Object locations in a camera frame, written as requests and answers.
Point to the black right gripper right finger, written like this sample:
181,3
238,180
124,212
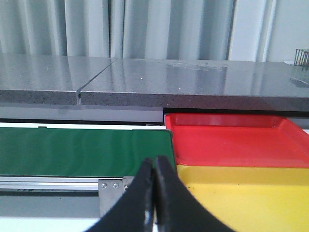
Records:
176,208

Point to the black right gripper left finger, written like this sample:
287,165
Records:
133,212

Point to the yellow plastic tray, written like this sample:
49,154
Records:
250,199

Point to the red plastic tray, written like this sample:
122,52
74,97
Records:
237,140

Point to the grey stone counter slab right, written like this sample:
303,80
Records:
200,84

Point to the grey stone counter slab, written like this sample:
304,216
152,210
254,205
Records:
200,84
44,79

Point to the green conveyor belt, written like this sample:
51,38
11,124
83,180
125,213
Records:
80,152

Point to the grey stone counter slab left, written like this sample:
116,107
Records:
44,79

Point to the white pleated curtain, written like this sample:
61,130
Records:
160,29

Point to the steel conveyor support bracket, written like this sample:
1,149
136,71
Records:
110,190

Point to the aluminium conveyor frame rail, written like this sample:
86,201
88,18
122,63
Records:
28,183

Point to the wire rack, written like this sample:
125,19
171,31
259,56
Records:
301,57

